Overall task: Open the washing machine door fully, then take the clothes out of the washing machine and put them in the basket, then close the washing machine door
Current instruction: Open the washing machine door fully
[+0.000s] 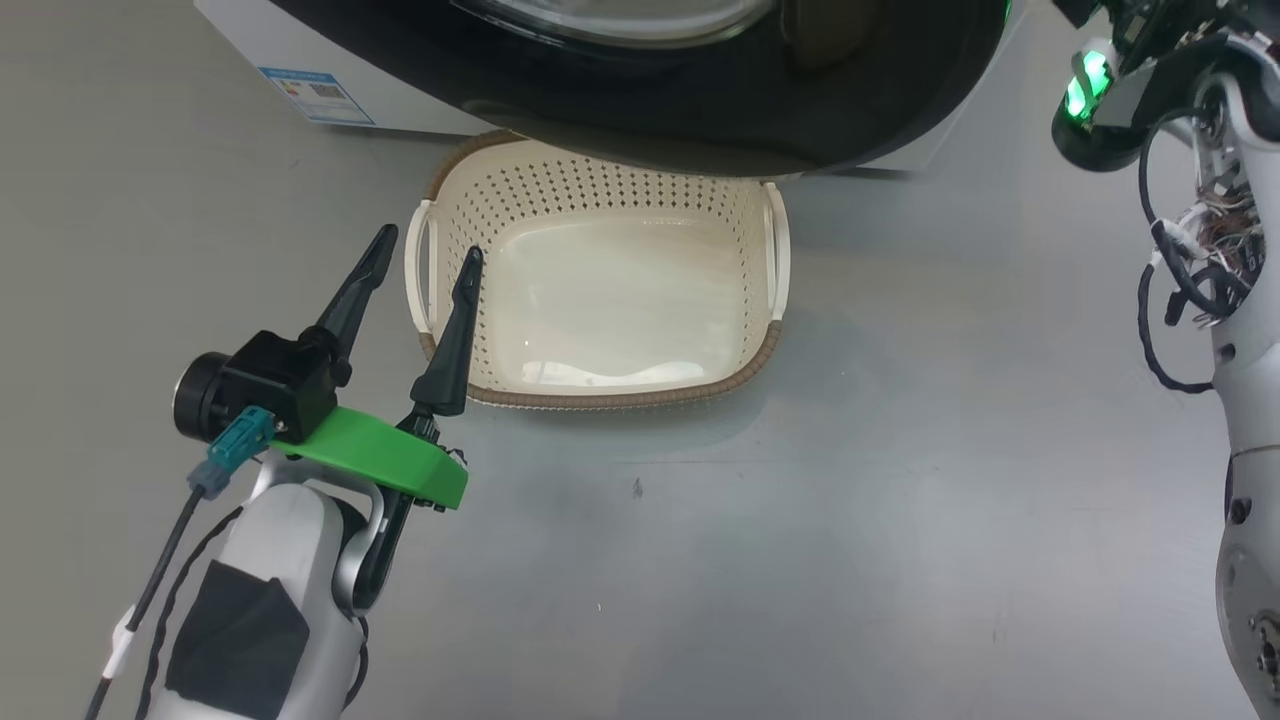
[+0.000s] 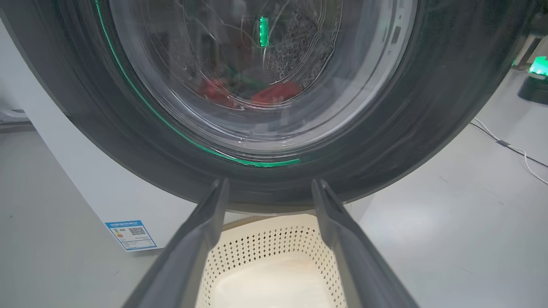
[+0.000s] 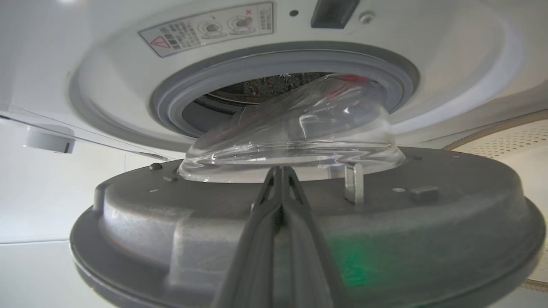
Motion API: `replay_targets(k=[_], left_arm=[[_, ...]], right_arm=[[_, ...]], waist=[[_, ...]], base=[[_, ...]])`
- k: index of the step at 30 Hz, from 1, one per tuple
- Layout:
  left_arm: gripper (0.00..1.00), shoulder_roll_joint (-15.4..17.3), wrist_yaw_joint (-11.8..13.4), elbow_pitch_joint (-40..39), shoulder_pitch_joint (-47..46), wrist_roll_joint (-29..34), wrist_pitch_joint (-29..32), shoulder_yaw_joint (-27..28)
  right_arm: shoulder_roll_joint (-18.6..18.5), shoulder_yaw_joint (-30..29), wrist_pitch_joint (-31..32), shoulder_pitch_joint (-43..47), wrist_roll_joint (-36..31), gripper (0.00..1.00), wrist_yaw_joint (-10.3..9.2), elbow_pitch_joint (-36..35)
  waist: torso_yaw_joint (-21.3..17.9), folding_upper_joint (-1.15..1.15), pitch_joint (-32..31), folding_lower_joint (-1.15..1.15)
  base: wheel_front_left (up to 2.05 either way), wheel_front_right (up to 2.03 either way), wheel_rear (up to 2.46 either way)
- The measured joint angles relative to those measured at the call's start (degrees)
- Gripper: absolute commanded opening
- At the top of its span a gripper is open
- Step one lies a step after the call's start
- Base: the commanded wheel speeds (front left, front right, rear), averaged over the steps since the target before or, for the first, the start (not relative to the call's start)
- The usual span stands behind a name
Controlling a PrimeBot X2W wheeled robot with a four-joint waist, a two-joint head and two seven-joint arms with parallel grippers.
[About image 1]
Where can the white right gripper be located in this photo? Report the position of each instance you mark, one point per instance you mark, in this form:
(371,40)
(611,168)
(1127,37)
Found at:
(1088,85)

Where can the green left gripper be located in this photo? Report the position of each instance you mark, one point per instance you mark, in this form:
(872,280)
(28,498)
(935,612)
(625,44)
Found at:
(385,452)

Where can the black round washing machine door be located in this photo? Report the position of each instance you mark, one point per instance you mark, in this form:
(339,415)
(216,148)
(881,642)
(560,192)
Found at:
(700,90)

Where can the cream perforated laundry basket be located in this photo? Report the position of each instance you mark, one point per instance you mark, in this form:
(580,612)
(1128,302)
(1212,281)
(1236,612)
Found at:
(610,300)

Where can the white washing machine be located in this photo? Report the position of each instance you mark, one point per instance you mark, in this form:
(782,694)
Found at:
(300,45)

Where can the blue white energy label sticker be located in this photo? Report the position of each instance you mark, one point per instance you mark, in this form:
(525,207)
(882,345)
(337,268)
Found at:
(318,95)

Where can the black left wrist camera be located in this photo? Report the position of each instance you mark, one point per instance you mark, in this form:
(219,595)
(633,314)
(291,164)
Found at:
(275,385)

